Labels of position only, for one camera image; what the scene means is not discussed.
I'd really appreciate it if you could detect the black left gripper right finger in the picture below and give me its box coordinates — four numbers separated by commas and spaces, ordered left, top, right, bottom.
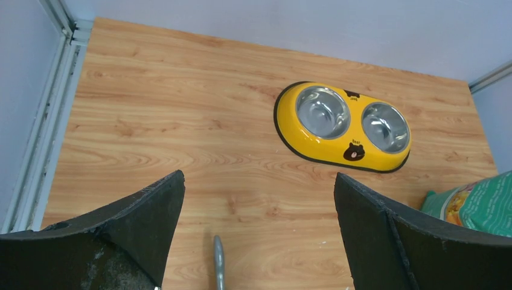
334, 173, 511, 289

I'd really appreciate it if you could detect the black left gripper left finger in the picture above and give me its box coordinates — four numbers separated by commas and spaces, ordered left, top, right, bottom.
1, 170, 185, 289

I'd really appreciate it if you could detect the grey metal scoop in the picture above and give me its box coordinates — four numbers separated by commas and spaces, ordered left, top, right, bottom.
214, 235, 226, 290

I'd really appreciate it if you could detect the green pet food bag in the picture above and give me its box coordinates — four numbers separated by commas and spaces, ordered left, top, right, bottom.
420, 171, 511, 237

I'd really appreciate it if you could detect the yellow double pet bowl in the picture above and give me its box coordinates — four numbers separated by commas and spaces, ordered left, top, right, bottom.
273, 81, 412, 173

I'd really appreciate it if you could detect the aluminium frame post left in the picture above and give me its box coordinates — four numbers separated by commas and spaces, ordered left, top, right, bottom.
1, 1, 93, 234

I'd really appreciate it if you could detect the aluminium frame post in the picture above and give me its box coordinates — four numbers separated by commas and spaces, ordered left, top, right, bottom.
469, 61, 512, 94
1, 1, 93, 234

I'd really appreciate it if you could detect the aluminium frame post right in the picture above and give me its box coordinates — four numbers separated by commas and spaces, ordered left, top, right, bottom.
469, 61, 512, 94

